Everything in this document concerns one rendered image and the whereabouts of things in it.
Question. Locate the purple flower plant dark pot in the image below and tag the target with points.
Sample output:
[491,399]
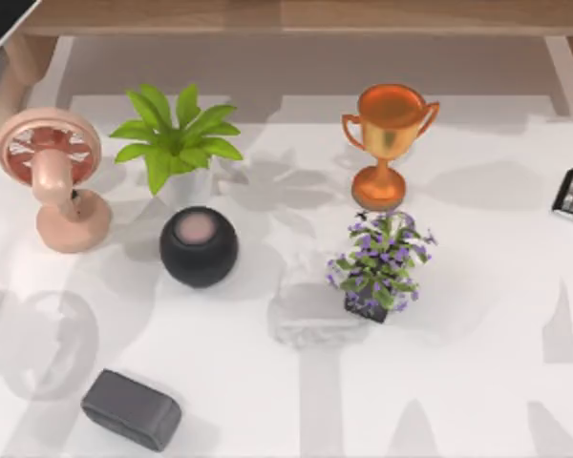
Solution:
[379,267]

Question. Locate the black round speaker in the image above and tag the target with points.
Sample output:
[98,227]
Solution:
[198,248]

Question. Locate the grey rectangular speaker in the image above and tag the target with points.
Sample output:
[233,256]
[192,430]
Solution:
[131,410]

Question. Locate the pink desk fan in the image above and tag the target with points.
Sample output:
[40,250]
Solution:
[52,186]

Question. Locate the wooden shelf unit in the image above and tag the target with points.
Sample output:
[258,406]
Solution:
[286,24]

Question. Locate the green leafy plant white pot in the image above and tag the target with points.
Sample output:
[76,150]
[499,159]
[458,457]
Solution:
[172,138]

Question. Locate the golden trophy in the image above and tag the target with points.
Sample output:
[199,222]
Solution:
[387,138]

